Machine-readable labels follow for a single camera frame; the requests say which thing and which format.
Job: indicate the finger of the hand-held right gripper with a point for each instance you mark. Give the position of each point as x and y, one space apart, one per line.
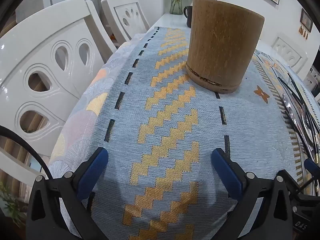
311 166

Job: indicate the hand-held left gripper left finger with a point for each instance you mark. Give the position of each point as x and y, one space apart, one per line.
92 170

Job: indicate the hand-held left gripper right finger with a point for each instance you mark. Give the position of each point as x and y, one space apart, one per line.
225 172

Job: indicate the large silver spoon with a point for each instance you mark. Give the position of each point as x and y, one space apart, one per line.
300 130

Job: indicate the wooden utensil holder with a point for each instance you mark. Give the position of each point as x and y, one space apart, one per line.
220 45

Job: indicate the pastel fan print tablecloth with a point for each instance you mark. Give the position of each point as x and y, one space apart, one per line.
82 115

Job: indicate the blue yellow patterned table mat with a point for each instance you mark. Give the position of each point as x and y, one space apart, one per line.
175 130

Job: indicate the green plant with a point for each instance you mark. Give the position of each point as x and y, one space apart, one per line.
8 200

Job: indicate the white chair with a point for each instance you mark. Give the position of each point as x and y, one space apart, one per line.
37 55
287 47
125 7

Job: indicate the small framed picture with tassels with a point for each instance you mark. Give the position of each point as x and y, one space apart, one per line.
306 20

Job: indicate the black mug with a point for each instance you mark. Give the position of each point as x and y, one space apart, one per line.
188 15

